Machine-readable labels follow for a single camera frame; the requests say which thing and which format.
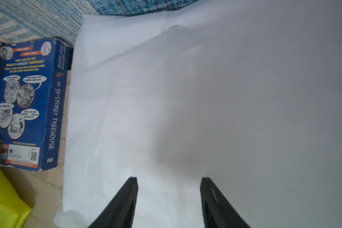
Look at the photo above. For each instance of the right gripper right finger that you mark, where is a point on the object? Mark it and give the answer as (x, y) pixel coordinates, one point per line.
(216, 209)

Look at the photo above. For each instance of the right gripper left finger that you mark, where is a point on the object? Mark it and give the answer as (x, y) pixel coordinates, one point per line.
(120, 211)

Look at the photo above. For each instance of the white translucent raincoat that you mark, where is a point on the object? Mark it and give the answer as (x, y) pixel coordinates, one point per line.
(248, 93)

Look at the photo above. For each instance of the small yellow folded raincoat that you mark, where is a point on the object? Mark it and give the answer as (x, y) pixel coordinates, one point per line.
(13, 210)

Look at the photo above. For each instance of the blue treehouse book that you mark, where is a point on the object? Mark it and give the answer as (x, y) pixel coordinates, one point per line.
(33, 77)

